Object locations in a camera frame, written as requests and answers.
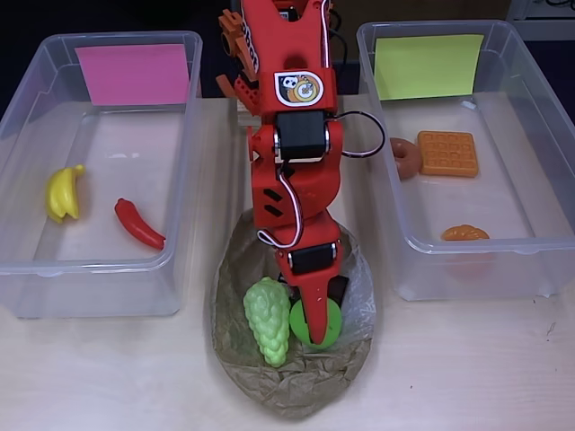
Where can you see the yellow-green paper label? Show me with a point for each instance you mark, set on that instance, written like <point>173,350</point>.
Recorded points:
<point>427,67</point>

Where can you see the brown toy donut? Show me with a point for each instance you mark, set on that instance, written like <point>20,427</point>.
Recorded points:
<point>406,166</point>

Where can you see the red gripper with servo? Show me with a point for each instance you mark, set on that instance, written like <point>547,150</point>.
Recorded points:
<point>313,259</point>

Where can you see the orange toy croissant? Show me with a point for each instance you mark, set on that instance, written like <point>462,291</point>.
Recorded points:
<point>465,233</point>

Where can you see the crumpled brown paper bag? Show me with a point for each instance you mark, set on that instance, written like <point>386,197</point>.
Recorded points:
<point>292,395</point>

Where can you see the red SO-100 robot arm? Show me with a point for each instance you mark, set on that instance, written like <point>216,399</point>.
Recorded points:
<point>292,45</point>

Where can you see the wooden base block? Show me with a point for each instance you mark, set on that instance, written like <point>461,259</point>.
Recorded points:
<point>247,119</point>

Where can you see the orange printed plastic part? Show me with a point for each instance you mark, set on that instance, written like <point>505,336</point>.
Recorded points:
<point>229,31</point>

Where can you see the pink paper label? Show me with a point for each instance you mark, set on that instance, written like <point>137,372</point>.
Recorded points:
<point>135,74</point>

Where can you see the green toy apple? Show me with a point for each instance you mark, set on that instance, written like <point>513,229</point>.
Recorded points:
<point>335,324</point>

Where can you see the yellow toy banana bunch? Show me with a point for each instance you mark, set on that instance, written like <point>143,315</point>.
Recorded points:
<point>63,197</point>

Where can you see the red toy chili pepper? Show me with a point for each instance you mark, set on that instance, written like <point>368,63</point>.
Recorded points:
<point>137,224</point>

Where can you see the clear plastic bin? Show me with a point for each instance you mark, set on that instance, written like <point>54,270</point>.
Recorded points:
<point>99,134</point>
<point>503,197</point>

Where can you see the light green toy grapes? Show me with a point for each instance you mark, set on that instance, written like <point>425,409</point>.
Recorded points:
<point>269,319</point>

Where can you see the clear crumpled plastic wrap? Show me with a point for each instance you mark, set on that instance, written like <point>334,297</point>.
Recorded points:
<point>359,287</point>

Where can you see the orange toy waffle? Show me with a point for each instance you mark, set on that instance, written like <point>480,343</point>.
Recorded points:
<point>448,153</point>

